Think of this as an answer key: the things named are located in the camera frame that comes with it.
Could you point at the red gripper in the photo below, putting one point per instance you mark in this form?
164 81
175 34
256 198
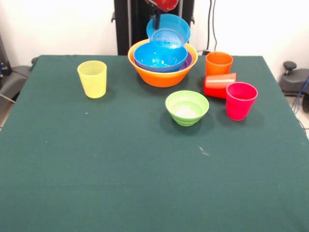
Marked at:
166 4

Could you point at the small blue ringed bowl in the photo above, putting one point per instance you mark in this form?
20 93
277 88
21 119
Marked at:
173 26

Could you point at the deep blue bowl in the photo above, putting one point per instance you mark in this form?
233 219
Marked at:
157 56

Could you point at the purple bowl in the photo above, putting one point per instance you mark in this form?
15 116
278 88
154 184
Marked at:
188 64

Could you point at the light orange bowl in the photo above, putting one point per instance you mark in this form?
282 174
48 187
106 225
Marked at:
164 78

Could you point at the yellow cup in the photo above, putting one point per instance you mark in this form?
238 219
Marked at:
93 82

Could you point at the red cup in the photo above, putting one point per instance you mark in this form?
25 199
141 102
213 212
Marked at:
214 87

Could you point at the green bowl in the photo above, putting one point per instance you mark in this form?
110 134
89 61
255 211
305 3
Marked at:
187 108

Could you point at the black power plug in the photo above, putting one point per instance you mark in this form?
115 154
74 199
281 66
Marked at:
206 52

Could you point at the orange cup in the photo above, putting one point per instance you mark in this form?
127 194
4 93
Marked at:
218 66

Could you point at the pink cup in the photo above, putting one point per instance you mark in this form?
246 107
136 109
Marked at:
240 106

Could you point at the grey machine base with knob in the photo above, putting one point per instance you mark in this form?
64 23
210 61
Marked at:
294 82

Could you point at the grey floor equipment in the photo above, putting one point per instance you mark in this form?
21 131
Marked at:
14 79

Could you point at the dark green tablecloth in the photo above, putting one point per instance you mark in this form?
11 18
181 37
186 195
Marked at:
135 207

